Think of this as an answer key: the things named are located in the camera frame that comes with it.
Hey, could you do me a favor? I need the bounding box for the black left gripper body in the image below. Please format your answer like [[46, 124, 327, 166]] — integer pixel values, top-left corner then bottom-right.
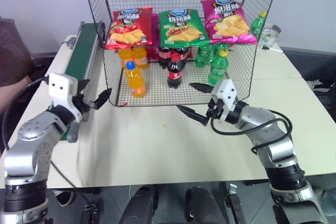
[[71, 93, 96, 115]]

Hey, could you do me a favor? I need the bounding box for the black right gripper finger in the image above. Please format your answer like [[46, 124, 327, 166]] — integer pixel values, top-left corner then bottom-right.
[[188, 82, 215, 94], [176, 105, 210, 127]]

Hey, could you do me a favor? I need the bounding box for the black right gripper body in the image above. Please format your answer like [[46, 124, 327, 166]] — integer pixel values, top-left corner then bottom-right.
[[205, 98, 224, 124]]

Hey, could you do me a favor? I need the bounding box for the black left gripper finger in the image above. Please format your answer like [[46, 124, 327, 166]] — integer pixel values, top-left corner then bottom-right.
[[77, 79, 90, 97], [89, 88, 112, 110]]

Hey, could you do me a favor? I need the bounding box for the green conveyor belt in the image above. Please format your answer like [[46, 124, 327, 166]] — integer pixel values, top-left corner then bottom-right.
[[64, 21, 106, 144]]

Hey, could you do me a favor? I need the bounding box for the green soda bottle yellow cap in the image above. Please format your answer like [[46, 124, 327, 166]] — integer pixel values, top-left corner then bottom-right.
[[249, 11, 268, 36], [207, 48, 230, 87]]

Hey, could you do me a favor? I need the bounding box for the cola bottle red cap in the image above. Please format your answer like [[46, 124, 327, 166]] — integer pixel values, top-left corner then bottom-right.
[[166, 54, 188, 89]]

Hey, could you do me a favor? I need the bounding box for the orange soda bottle blue cap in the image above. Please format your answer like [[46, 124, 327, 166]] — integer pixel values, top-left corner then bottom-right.
[[125, 61, 148, 99]]

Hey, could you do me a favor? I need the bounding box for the green chips bag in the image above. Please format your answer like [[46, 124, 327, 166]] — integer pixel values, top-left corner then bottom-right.
[[158, 8, 211, 48]]

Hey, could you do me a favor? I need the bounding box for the magenta chips bag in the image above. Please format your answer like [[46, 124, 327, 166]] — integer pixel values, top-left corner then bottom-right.
[[200, 0, 258, 46]]

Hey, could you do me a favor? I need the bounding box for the magenta snack bag behind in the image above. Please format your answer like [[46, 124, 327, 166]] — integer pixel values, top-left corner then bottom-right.
[[150, 13, 161, 61]]

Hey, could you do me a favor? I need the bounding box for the red chips bag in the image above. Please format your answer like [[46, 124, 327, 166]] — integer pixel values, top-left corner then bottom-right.
[[104, 7, 154, 51]]

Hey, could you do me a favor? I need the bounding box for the person in dark clothes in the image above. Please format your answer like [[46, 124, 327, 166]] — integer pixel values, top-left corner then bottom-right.
[[0, 16, 35, 109]]

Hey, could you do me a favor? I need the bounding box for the dark rounded shape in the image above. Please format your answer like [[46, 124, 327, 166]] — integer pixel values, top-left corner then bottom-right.
[[119, 185, 159, 224], [184, 186, 228, 224]]

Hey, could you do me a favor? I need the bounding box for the black wire mesh rack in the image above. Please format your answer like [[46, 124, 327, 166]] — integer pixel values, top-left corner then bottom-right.
[[80, 0, 282, 108]]

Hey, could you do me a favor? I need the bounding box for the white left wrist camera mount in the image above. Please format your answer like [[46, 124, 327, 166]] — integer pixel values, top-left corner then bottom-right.
[[48, 72, 82, 123]]

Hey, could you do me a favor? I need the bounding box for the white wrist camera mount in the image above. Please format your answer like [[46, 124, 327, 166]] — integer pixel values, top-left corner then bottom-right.
[[211, 79, 238, 123], [48, 72, 82, 123]]

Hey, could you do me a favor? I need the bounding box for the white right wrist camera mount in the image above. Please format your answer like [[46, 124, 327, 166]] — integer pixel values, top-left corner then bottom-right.
[[211, 79, 238, 123]]

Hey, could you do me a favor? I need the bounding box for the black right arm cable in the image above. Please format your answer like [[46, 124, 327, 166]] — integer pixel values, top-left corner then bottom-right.
[[211, 108, 293, 154]]

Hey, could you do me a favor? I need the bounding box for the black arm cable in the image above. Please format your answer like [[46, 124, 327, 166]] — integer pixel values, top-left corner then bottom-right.
[[1, 76, 51, 152], [211, 108, 293, 154]]

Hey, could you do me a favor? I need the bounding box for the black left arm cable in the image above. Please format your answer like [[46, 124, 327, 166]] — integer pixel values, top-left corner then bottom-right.
[[1, 76, 51, 152]]

